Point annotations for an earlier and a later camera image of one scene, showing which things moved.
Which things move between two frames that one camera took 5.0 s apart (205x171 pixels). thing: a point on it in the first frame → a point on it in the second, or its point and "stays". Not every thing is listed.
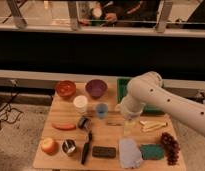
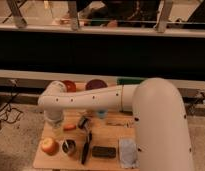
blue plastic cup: x=102 y=110 stays
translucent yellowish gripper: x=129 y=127 → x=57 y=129
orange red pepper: x=63 y=126 stays
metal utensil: x=113 y=123 stays
